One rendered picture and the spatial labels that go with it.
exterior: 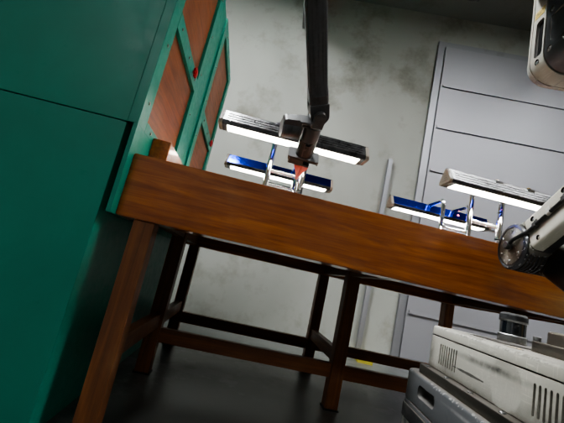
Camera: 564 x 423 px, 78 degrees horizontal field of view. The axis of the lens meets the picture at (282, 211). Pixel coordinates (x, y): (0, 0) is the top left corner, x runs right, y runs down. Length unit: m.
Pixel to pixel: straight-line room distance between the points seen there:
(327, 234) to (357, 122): 2.72
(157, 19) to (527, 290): 1.41
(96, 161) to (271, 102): 2.82
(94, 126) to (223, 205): 0.42
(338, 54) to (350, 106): 0.59
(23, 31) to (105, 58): 0.24
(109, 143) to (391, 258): 0.88
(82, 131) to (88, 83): 0.14
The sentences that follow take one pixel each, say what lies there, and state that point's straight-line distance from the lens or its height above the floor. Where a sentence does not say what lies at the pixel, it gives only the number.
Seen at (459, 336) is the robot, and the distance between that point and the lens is 0.99.
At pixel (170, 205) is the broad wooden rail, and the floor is 0.64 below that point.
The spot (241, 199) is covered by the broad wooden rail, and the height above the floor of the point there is 0.71.
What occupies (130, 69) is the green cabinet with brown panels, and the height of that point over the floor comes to 0.99.
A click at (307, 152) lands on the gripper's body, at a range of 1.13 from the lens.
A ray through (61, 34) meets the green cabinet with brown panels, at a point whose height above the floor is 1.04.
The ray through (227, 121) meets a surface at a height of 1.05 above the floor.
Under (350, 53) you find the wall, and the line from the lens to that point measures 4.08.
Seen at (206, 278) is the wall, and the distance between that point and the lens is 3.38.
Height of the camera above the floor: 0.51
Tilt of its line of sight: 10 degrees up
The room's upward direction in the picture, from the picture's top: 13 degrees clockwise
